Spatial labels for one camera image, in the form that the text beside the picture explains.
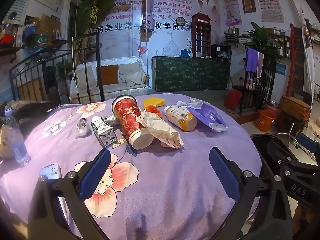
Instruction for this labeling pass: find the black display box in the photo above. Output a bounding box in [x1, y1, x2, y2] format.
[211, 44, 232, 60]

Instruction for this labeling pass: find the wall shelf with bottles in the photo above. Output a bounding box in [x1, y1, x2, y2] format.
[224, 26, 248, 47]

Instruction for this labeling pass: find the tall banana plant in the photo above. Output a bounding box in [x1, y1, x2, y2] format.
[75, 0, 143, 33]

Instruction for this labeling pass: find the beige paper wrapper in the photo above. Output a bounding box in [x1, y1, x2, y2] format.
[136, 111, 184, 149]

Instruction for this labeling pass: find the beige cushion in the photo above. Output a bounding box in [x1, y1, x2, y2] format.
[119, 62, 147, 87]
[75, 66, 97, 88]

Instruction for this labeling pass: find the red paper cup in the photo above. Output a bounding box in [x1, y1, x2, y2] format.
[112, 94, 154, 150]

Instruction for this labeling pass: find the brown wicker basket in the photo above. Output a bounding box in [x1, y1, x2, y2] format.
[279, 96, 312, 120]

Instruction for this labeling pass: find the red phone booth cabinet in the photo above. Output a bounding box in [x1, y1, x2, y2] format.
[191, 12, 212, 58]

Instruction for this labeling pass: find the red bin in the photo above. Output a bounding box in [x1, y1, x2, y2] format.
[224, 87, 243, 111]

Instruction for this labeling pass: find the cardboard box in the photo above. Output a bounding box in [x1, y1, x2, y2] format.
[37, 14, 62, 40]

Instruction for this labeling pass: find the grey milk carton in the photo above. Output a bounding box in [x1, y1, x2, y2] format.
[90, 116, 118, 148]

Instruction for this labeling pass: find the yellow drink bottle white cap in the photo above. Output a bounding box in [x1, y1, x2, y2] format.
[164, 106, 197, 132]

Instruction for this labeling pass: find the purple plastic pouch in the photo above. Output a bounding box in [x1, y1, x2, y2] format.
[186, 102, 228, 132]

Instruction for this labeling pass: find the green potted plant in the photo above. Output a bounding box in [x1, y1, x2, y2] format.
[244, 22, 275, 65]

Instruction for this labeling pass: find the pink wall poster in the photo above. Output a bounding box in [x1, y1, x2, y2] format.
[222, 0, 242, 25]

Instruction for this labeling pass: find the red ladder shelf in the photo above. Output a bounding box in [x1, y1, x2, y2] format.
[285, 24, 313, 98]

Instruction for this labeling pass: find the green paint bucket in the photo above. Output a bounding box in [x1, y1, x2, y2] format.
[32, 32, 48, 53]

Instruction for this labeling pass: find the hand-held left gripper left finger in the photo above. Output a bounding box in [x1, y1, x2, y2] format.
[27, 148, 112, 240]

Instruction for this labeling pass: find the clear water bottle blue label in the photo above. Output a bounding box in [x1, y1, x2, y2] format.
[4, 108, 32, 167]

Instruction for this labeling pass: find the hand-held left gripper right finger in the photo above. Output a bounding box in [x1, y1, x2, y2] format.
[209, 147, 293, 240]

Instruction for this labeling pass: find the purple floral blanket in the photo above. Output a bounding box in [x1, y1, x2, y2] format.
[0, 92, 263, 240]

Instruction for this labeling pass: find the orange foam fruit net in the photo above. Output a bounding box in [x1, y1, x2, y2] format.
[145, 105, 164, 120]

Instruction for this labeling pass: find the orange bucket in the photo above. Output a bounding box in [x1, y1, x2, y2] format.
[255, 109, 277, 132]

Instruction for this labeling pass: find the green patterned counter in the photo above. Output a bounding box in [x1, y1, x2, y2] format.
[152, 56, 232, 92]

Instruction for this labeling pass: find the yellowish snack bag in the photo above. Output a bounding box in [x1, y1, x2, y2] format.
[0, 124, 15, 159]

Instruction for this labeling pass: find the purple towel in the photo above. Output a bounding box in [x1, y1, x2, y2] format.
[246, 47, 264, 78]

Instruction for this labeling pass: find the large wall poster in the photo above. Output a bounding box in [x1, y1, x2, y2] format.
[96, 0, 222, 58]

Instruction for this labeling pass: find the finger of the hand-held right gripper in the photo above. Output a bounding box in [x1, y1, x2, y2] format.
[296, 132, 320, 156]
[266, 140, 320, 207]

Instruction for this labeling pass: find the black metal rack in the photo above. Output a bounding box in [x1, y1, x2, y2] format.
[239, 47, 277, 115]

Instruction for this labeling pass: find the white chart wall poster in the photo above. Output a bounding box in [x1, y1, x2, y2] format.
[252, 0, 285, 23]

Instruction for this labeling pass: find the hanging dried flower bundle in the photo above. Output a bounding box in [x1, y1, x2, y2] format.
[140, 15, 157, 43]

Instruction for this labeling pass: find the black iron bed frame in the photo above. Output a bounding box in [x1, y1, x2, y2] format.
[9, 32, 105, 103]

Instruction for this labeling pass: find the yellow foam fruit net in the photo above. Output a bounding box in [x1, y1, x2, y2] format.
[143, 95, 167, 108]

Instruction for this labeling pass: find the clear plastic wrap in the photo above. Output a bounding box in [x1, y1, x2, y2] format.
[74, 117, 92, 138]

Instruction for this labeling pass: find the white wicker sofa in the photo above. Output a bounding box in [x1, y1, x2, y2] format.
[70, 56, 149, 103]

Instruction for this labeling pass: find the orange cushion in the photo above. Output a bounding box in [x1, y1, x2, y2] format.
[100, 65, 119, 87]

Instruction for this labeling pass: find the white smartphone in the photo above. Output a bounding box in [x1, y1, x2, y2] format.
[39, 163, 69, 227]

